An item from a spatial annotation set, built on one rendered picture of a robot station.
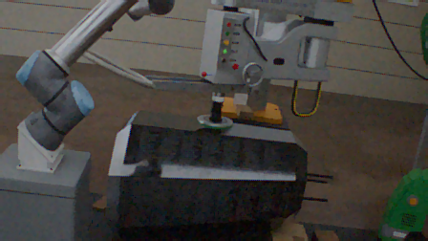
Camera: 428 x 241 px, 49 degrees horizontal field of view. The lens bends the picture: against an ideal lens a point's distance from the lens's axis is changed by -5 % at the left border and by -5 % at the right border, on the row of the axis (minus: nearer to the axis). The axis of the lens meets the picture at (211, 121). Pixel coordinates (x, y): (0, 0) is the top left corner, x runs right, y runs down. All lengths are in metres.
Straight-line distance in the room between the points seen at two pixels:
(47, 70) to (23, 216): 0.61
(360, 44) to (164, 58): 3.72
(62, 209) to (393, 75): 8.61
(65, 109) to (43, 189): 0.34
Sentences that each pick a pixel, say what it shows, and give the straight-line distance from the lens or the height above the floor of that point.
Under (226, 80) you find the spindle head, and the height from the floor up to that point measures 1.15.
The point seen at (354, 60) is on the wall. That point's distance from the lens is 9.70.
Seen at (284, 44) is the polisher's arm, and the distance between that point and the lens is 3.03.
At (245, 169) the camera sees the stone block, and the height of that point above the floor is 0.68.
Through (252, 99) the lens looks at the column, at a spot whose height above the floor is 0.87.
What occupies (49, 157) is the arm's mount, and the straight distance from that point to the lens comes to 2.11.
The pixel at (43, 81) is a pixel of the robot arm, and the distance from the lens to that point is 2.04.
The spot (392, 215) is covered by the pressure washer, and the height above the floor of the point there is 0.24.
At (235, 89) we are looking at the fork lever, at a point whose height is 1.09.
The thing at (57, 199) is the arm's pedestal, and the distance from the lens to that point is 2.07.
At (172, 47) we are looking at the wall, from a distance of 9.10.
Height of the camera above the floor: 1.69
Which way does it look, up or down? 16 degrees down
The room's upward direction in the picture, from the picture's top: 8 degrees clockwise
